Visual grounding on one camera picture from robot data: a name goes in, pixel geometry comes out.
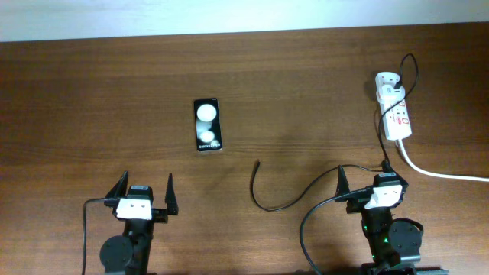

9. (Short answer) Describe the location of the black charging cable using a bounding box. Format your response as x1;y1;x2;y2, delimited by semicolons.
250;53;419;212

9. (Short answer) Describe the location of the white USB charger plug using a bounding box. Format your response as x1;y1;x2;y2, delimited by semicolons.
376;84;406;104

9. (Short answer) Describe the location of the black Samsung smartphone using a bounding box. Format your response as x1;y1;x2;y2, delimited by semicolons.
193;98;223;152

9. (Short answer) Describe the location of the white power strip cord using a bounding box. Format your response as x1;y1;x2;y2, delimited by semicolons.
396;138;489;183

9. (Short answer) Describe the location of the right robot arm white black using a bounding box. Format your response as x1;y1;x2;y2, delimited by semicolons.
335;161;448;275

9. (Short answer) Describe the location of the white power strip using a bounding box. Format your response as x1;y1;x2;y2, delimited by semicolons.
375;72;412;141

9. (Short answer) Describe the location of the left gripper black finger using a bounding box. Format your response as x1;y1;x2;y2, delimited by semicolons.
105;171;129;199
165;173;179;215

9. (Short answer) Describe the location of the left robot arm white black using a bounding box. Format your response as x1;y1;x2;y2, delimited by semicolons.
99;171;179;275

